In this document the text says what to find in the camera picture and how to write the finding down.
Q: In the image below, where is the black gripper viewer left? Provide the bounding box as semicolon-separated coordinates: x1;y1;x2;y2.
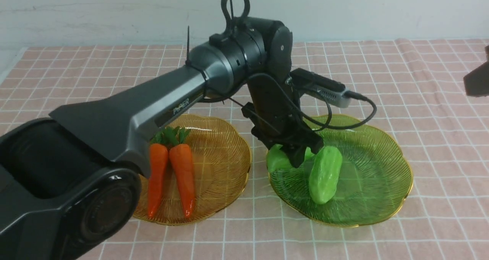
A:
241;73;324;168

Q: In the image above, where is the green toy cucumber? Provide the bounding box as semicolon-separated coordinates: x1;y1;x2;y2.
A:
266;144;315;175
308;146;343;205

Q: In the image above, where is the toy carrot with long leaves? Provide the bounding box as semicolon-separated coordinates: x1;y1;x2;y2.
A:
164;126;196;218

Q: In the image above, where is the toy carrot with short leaves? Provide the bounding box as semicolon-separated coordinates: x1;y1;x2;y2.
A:
147;132;169;218

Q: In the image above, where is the black robot arm viewer left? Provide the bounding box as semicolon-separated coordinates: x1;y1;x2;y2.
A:
0;0;323;260

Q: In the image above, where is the black robot arm viewer right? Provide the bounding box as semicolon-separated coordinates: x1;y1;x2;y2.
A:
463;45;489;98

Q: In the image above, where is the green plastic plate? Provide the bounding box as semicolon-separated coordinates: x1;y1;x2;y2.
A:
268;125;414;228

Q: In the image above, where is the amber plastic plate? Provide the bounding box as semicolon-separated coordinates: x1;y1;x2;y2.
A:
133;115;252;226

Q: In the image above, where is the pink checkered tablecloth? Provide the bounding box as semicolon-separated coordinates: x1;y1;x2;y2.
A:
0;39;489;260

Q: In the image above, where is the grey wrist camera viewer left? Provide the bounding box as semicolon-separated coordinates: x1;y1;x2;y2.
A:
289;68;351;108

